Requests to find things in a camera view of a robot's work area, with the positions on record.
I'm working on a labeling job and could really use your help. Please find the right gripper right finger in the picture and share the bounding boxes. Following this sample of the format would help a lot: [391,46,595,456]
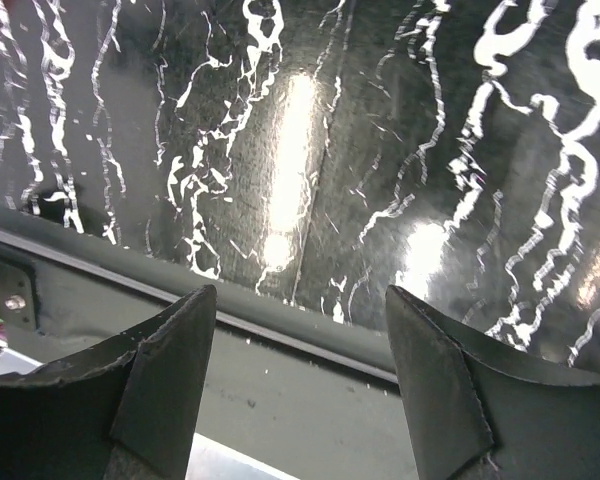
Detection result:
[385,285,600,479]

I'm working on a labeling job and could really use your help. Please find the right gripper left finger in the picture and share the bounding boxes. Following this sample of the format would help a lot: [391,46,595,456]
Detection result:
[0,285,217,479]

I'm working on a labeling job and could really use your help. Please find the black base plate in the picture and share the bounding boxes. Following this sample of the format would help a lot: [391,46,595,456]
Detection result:
[0,206,417,479]

